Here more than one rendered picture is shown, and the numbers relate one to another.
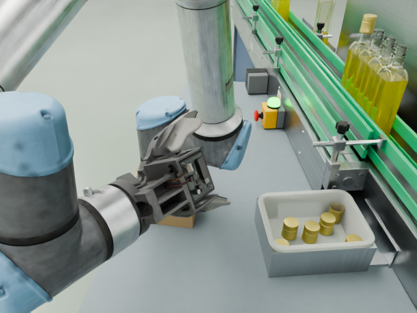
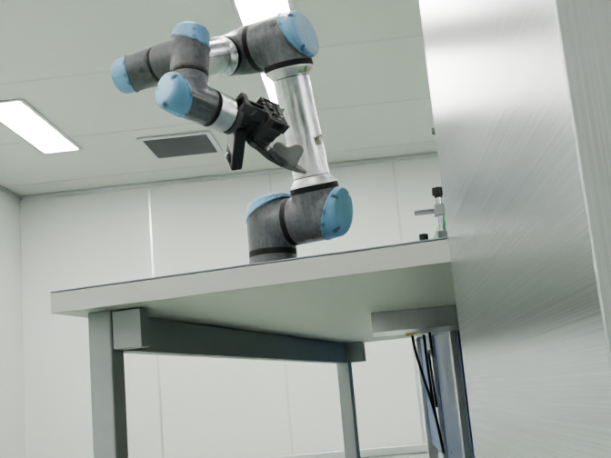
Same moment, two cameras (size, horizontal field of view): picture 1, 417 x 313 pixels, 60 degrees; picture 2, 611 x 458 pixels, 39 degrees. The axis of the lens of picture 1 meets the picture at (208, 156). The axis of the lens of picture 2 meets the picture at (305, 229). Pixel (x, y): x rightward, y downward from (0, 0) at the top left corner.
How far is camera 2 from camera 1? 1.59 m
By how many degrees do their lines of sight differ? 48
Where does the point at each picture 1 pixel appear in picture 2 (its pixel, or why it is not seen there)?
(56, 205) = (201, 57)
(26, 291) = (185, 82)
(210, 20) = (295, 84)
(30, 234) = (190, 63)
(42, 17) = not seen: hidden behind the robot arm
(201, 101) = not seen: hidden behind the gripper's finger
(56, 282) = (195, 90)
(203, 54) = (293, 109)
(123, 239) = (227, 104)
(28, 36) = not seen: hidden behind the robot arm
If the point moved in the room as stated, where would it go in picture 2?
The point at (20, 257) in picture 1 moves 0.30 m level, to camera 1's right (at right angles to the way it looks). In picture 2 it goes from (183, 74) to (340, 51)
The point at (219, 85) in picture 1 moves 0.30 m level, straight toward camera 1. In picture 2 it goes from (308, 136) to (280, 94)
